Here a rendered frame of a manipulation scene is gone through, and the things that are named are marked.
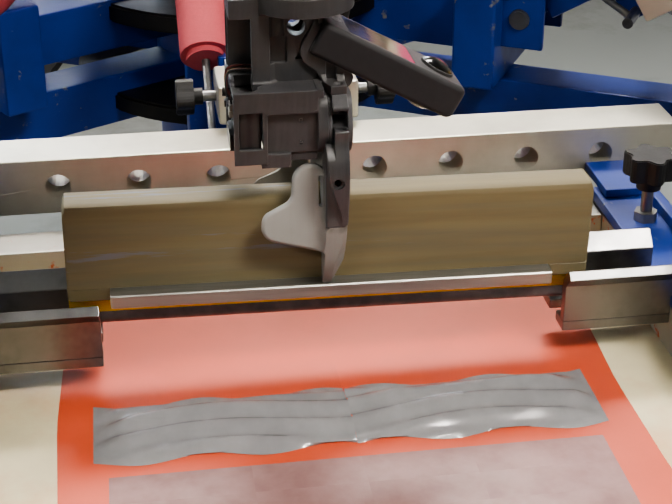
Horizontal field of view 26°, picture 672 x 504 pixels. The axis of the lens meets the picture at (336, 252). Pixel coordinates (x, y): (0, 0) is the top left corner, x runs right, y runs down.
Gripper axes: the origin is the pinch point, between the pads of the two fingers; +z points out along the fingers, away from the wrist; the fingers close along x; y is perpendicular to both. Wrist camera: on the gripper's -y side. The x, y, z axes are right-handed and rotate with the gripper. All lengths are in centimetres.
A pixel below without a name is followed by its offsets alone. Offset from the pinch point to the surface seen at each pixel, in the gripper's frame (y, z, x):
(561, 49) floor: -122, 103, -328
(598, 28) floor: -140, 103, -347
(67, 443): 19.7, 9.1, 8.7
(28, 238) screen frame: 22.9, 5.6, -16.6
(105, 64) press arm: 16, 12, -75
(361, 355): -2.3, 9.1, 0.2
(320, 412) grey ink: 2.0, 8.6, 8.1
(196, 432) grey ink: 10.8, 8.6, 9.3
